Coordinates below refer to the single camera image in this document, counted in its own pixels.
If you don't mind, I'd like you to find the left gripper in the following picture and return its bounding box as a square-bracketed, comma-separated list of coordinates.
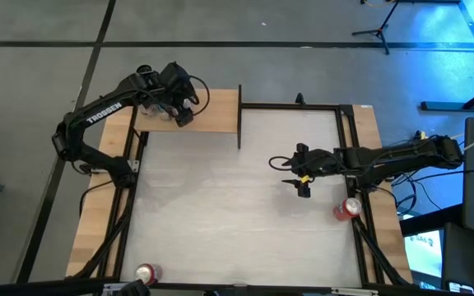
[160, 60, 198, 128]

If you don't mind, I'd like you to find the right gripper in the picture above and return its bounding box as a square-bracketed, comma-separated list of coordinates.
[281, 141, 337, 199]

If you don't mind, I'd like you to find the wooden shelf with black posts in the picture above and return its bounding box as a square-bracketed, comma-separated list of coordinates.
[133, 84, 243, 150]

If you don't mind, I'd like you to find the wooden table side plank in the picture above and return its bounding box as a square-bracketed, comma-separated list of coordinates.
[351, 104, 413, 284]
[66, 98, 139, 279]

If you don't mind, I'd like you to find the computer monitor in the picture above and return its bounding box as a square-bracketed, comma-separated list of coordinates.
[402, 228, 444, 289]

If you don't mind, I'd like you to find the black tripod stand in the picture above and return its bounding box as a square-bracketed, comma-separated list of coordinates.
[351, 0, 401, 56]

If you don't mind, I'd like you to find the black stand base bar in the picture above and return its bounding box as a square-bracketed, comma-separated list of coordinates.
[421, 80, 474, 113]

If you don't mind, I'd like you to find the black computer case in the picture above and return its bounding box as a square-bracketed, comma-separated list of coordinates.
[441, 221, 474, 289]

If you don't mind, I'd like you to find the black crossbar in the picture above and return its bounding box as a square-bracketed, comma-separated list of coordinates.
[0, 277, 386, 296]

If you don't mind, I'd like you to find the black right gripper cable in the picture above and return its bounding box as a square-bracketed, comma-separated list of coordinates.
[267, 155, 300, 172]

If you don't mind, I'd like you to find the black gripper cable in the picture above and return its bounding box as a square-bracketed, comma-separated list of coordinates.
[267, 155, 300, 172]
[187, 75, 211, 117]

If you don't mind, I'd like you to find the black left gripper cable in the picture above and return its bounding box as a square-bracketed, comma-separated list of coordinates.
[187, 75, 211, 117]

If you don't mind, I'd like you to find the black cable bundle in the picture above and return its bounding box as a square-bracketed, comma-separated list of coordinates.
[380, 131, 468, 215]

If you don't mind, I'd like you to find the black floor cable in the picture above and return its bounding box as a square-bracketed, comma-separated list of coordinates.
[78, 180, 114, 219]

